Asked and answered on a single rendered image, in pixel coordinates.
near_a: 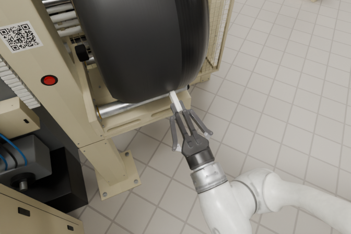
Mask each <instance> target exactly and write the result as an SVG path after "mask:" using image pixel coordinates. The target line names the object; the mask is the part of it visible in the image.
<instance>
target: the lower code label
mask: <svg viewBox="0 0 351 234"><path fill-rule="evenodd" d="M0 38H1V39H2V41H3V42H4V43H5V44H6V46H7V47H8V48H9V49H10V51H11V52H12V53H16V52H20V51H24V50H28V49H32V48H36V47H39V46H43V44H42V42H41V40H40V39H39V37H38V35H37V34H36V32H35V30H34V29H33V27H32V25H31V24H30V22H29V21H24V22H20V23H16V24H12V25H8V26H3V27H0Z"/></svg>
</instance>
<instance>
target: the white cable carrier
mask: <svg viewBox="0 0 351 234"><path fill-rule="evenodd" d="M0 77H1V79H2V80H4V82H5V83H6V84H8V86H9V87H10V88H11V89H12V90H13V91H14V93H15V94H17V96H18V97H19V98H20V99H21V100H22V101H23V102H24V103H25V104H26V105H27V106H28V108H29V109H32V108H36V107H39V106H41V105H40V101H39V100H38V99H37V97H36V96H35V95H34V94H33V93H32V91H31V90H30V89H29V88H28V87H27V85H26V84H25V83H24V82H23V81H22V79H21V78H20V77H19V76H18V75H17V73H16V72H15V71H14V70H13V69H12V67H11V66H10V65H9V64H8V63H7V62H6V60H5V59H4V58H3V57H2V56H1V54H0Z"/></svg>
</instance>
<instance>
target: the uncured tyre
mask: <svg viewBox="0 0 351 234"><path fill-rule="evenodd" d="M73 3H74V6H75V9H76V12H77V15H78V18H79V20H80V23H81V26H82V28H83V31H84V34H85V36H86V39H87V42H88V44H89V47H90V50H91V52H92V55H93V57H94V60H95V62H96V65H97V68H98V70H99V73H100V75H101V77H102V80H103V82H104V84H105V85H106V87H107V89H108V91H109V92H110V94H111V96H112V97H113V98H114V99H117V100H119V101H122V102H124V103H126V104H131V103H139V102H142V101H145V100H148V99H151V98H154V97H157V96H161V95H164V94H166V93H169V92H170V91H173V90H174V91H175V90H178V89H181V88H184V87H186V86H187V85H188V84H190V83H191V82H193V81H194V80H195V79H196V77H197V75H198V73H199V71H200V69H201V67H202V65H203V63H204V61H205V59H206V55H207V51H208V44H209V30H210V21H209V4H208V0H73Z"/></svg>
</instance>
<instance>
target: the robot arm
mask: <svg viewBox="0 0 351 234"><path fill-rule="evenodd" d="M169 97H170V99H171V102H172V103H171V105H170V108H171V110H172V112H173V116H171V117H170V120H169V121H170V127H171V134H172V141H173V145H172V151H179V152H181V154H182V155H183V156H184V157H185V158H186V161H187V163H188V165H189V167H190V170H193V172H192V173H191V174H190V176H191V178H192V181H193V184H194V186H195V190H196V192H197V194H198V197H199V200H200V207H201V210H202V213H203V216H204V218H205V221H206V223H207V225H208V227H209V229H210V231H211V233H212V234H252V226H251V223H250V219H251V217H252V215H254V214H256V213H257V214H264V213H270V212H278V211H280V210H281V209H282V208H283V206H286V205H292V206H298V207H301V208H303V209H305V210H307V211H309V212H310V213H312V214H313V215H315V216H316V217H318V218H319V219H321V220H322V221H324V222H325V223H327V224H328V225H329V226H331V227H332V228H334V229H335V230H337V231H338V232H340V233H341V234H351V203H350V202H347V201H345V200H342V199H340V198H338V197H335V196H332V195H329V194H327V193H324V192H322V191H319V190H317V189H314V188H312V187H309V186H306V185H302V184H298V183H293V182H288V181H284V180H282V179H281V178H280V176H279V175H277V174H276V173H275V172H274V171H272V170H270V169H266V168H255V169H252V170H249V171H247V172H245V173H243V174H241V175H239V176H238V177H236V178H235V179H234V180H232V181H231V182H229V181H228V180H227V177H226V175H225V173H224V171H223V169H222V167H221V165H220V163H219V162H216V163H214V160H215V157H214V155H213V153H212V151H211V149H210V147H209V141H208V140H209V139H210V137H211V136H212V135H213V132H212V131H211V130H209V129H208V128H207V127H206V126H205V125H204V123H203V122H202V121H201V119H200V118H199V117H198V116H197V114H196V113H195V112H194V111H193V109H190V110H187V109H186V108H185V106H184V104H183V102H182V100H180V101H179V100H178V98H177V96H176V93H175V92H174V90H173V91H170V92H169ZM181 113H182V115H183V117H184V119H185V122H186V124H187V126H188V128H189V131H190V133H191V136H189V134H188V133H187V131H186V129H185V127H184V124H183V122H182V120H181V117H180V115H179V114H181ZM190 117H191V118H192V120H193V121H194V122H195V124H196V125H197V126H198V127H199V129H200V130H201V131H202V132H203V133H204V136H205V137H203V136H201V135H200V134H198V133H197V131H196V129H195V127H194V125H193V123H192V121H191V118H190ZM175 120H176V122H177V125H178V127H179V129H180V132H181V134H182V137H183V143H182V148H181V147H180V144H178V138H177V132H176V125H175Z"/></svg>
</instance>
